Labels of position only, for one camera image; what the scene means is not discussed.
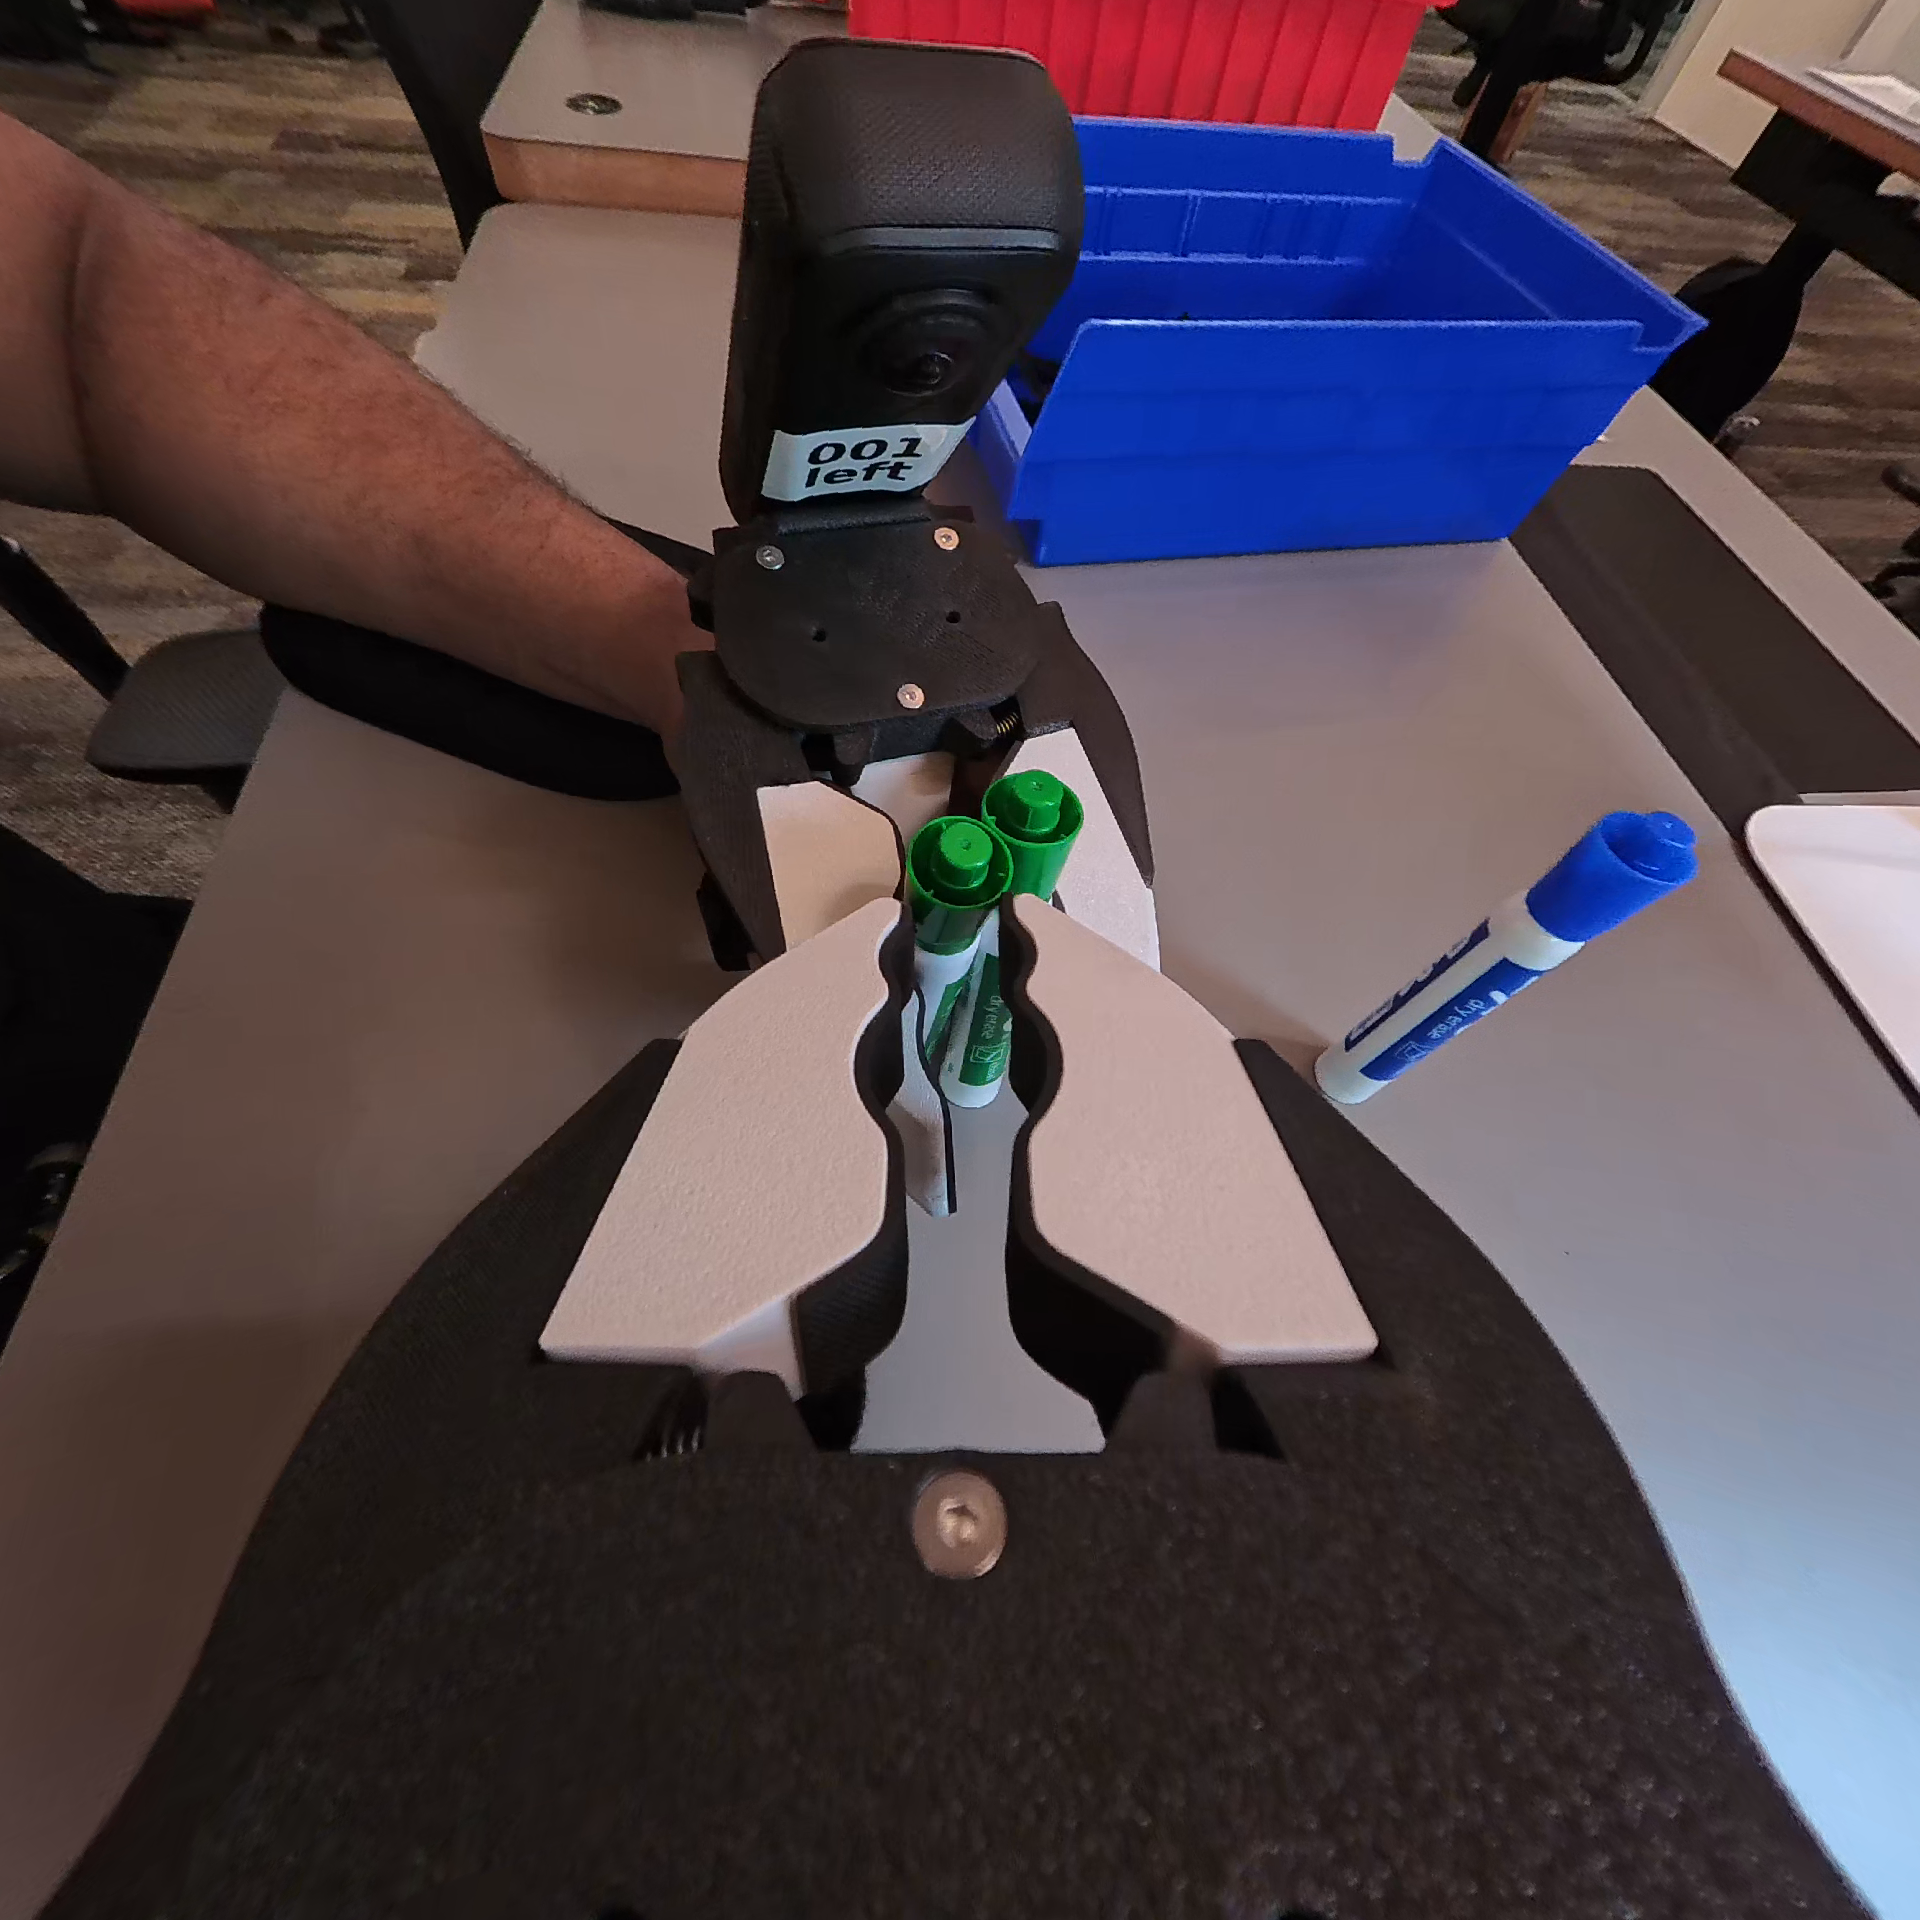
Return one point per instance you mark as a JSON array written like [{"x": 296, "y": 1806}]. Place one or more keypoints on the blue dry erase marker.
[{"x": 1589, "y": 886}]

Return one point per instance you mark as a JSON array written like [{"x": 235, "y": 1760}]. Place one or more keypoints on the blue plastic bin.
[{"x": 1276, "y": 451}]

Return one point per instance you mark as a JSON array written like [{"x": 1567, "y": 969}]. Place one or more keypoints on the black office chair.
[{"x": 1560, "y": 31}]

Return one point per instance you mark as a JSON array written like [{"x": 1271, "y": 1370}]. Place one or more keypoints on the black textured wrist pad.
[{"x": 450, "y": 734}]

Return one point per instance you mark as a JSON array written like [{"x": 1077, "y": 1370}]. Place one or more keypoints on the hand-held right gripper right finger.
[{"x": 1185, "y": 1185}]

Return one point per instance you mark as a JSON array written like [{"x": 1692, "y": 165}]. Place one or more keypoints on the green dry erase marker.
[
  {"x": 1035, "y": 826},
  {"x": 956, "y": 878}
]

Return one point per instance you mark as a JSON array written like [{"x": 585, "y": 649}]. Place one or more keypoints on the wooden board document stand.
[{"x": 1845, "y": 901}]

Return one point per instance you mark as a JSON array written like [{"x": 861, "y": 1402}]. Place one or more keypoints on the person's left forearm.
[{"x": 299, "y": 451}]

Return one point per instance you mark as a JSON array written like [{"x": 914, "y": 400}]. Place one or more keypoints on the wooden top work table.
[{"x": 1800, "y": 89}]

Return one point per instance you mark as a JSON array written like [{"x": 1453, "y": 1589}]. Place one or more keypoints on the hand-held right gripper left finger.
[{"x": 735, "y": 1185}]

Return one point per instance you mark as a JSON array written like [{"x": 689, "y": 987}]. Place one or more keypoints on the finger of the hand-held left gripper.
[
  {"x": 819, "y": 863},
  {"x": 1119, "y": 886}
]

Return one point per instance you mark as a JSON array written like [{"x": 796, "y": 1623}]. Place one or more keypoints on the black backpack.
[{"x": 1723, "y": 346}]

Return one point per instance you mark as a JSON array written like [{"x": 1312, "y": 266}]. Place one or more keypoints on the black chair armrest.
[{"x": 180, "y": 704}]

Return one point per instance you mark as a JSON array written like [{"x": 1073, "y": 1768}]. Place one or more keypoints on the red plastic bin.
[{"x": 1124, "y": 61}]

